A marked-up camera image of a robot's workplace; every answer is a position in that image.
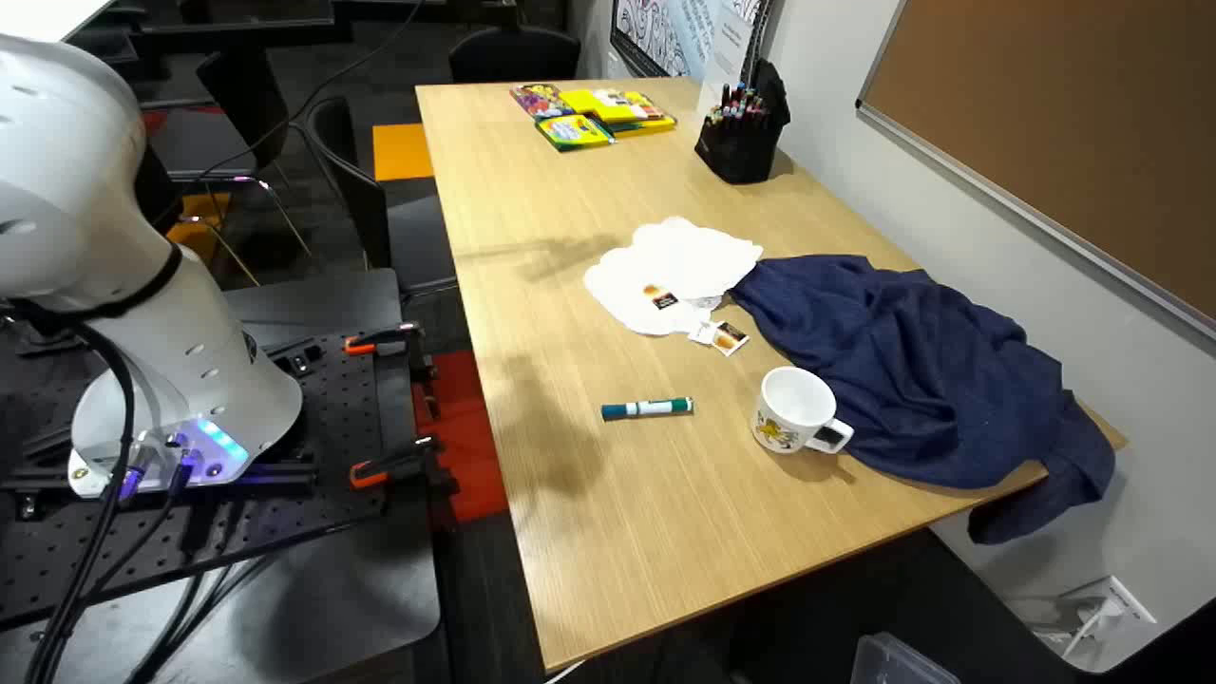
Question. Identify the white mug with yellow print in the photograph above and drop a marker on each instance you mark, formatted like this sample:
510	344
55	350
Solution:
792	404

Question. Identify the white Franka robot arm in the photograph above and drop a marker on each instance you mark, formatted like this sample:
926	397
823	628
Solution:
165	366

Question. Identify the small dark tea packet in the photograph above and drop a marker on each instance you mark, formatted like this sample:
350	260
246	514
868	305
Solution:
660	300

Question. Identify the green whiteboard marker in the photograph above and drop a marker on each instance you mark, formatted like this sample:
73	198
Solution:
649	410

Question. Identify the white printed paper tag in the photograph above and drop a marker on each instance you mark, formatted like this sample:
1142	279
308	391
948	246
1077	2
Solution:
701	338

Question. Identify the white patterned cloth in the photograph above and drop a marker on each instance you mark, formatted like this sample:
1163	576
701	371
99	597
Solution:
669	260

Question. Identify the tea packet with orange print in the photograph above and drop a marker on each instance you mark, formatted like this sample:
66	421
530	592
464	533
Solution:
731	341

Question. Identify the orange black clamp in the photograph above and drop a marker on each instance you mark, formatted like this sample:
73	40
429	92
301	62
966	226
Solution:
382	341
386	466

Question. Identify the yellow crayon box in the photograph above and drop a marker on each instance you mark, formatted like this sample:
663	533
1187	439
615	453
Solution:
621	110

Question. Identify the orange chair seat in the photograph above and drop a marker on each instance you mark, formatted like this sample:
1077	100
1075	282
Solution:
406	154

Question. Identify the dark blue cloth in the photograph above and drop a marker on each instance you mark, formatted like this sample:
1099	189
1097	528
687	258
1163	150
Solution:
913	366

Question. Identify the black round-backed chair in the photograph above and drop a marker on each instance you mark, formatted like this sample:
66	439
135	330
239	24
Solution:
516	56

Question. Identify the black office chair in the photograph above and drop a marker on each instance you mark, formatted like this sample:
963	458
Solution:
348	167

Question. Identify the whiteboard with drawings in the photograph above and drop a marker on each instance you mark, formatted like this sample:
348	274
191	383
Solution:
687	31

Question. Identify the clear plastic container lid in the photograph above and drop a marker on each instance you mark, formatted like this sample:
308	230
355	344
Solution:
897	662

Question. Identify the brown cork board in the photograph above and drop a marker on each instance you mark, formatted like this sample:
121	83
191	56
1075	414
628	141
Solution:
1077	127

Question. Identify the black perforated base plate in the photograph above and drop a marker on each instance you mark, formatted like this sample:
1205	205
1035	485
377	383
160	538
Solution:
344	433

